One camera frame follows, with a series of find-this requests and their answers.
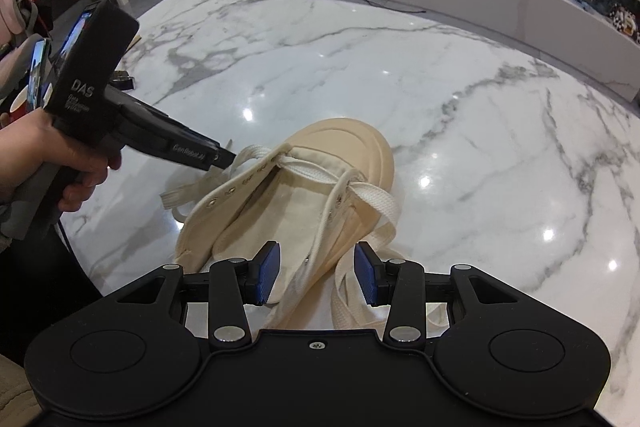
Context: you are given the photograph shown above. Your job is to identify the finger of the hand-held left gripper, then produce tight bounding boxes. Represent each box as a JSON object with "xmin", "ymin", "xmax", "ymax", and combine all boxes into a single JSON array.
[{"xmin": 212, "ymin": 147, "xmax": 237, "ymax": 172}]

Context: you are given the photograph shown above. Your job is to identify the person's left hand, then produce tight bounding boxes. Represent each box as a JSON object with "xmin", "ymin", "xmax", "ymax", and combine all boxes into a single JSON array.
[{"xmin": 0, "ymin": 109, "xmax": 123, "ymax": 212}]

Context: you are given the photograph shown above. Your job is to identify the beige cloth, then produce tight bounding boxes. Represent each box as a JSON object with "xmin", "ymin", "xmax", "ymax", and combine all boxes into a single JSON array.
[{"xmin": 0, "ymin": 352, "xmax": 46, "ymax": 427}]

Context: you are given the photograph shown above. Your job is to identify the smartphone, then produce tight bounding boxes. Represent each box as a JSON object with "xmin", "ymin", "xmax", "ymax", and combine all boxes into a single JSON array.
[{"xmin": 27, "ymin": 38, "xmax": 52, "ymax": 112}]

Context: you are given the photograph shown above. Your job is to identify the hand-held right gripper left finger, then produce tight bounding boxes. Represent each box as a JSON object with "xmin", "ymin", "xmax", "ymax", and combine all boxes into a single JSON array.
[{"xmin": 116, "ymin": 241, "xmax": 282, "ymax": 350}]

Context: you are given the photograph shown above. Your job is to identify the person's dark clothing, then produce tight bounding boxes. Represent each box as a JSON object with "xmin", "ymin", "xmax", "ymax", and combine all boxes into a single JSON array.
[{"xmin": 0, "ymin": 237, "xmax": 103, "ymax": 363}]

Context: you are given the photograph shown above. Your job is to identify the pile of clothes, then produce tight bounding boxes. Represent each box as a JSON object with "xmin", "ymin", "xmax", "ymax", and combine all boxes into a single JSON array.
[{"xmin": 0, "ymin": 0, "xmax": 46, "ymax": 72}]

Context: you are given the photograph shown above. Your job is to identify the white shoelace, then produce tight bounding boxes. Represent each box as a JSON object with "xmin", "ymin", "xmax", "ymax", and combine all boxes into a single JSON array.
[{"xmin": 160, "ymin": 146, "xmax": 451, "ymax": 340}]

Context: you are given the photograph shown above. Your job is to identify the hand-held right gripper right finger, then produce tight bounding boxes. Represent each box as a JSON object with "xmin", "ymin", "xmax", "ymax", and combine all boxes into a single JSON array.
[{"xmin": 353, "ymin": 241, "xmax": 517, "ymax": 350}]

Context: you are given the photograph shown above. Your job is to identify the black white toy figures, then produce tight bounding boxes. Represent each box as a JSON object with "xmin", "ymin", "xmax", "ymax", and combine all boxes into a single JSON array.
[{"xmin": 607, "ymin": 4, "xmax": 640, "ymax": 42}]

